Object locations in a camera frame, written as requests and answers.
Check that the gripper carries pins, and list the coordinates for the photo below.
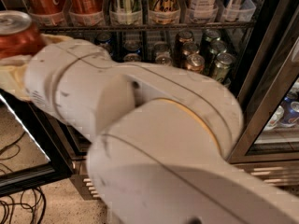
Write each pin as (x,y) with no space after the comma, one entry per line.
(39,78)

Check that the red coca-cola can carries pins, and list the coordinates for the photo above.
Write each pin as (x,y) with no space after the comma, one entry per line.
(19,35)
(47,12)

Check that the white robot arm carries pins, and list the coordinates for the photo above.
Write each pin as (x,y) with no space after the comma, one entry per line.
(159,136)

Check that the red soda can top shelf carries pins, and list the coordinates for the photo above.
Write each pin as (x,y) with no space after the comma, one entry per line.
(86,12)

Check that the front right Pepsi can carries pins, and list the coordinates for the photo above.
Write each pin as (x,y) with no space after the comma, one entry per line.
(132,57)

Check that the green striped can top shelf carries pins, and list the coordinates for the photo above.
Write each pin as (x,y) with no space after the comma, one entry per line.
(125,12)

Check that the open glass fridge door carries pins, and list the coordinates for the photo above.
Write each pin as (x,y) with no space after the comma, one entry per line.
(32,154)

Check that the white green soda can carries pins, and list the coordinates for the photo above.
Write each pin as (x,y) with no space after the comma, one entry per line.
(167,61)

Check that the gold LaCroix can top shelf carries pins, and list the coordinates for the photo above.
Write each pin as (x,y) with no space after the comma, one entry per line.
(163,12)

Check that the rear copper can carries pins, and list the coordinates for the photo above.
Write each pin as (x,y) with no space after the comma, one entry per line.
(181,37)

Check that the copper can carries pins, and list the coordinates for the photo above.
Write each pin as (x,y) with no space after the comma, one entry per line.
(195,63)
(188,48)
(181,37)

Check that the middle copper can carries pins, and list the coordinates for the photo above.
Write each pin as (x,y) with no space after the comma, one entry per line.
(188,48)

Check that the front copper can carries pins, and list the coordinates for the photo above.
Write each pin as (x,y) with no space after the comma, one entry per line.
(195,63)

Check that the white blue can top shelf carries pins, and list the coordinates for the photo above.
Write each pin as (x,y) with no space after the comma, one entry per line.
(200,11)

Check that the rear green can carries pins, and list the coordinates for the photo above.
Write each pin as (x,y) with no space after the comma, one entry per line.
(207,37)

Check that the middle green can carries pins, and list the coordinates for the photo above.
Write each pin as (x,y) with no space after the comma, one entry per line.
(212,50)

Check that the front green can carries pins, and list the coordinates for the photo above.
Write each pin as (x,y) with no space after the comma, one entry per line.
(221,66)

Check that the blue silver can top shelf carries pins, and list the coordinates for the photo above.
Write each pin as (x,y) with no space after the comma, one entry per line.
(235,10)

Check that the stainless steel fridge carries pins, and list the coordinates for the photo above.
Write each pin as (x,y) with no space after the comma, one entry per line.
(260,44)

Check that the Pepsi can behind right door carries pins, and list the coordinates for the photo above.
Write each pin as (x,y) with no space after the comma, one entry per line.
(290,115)

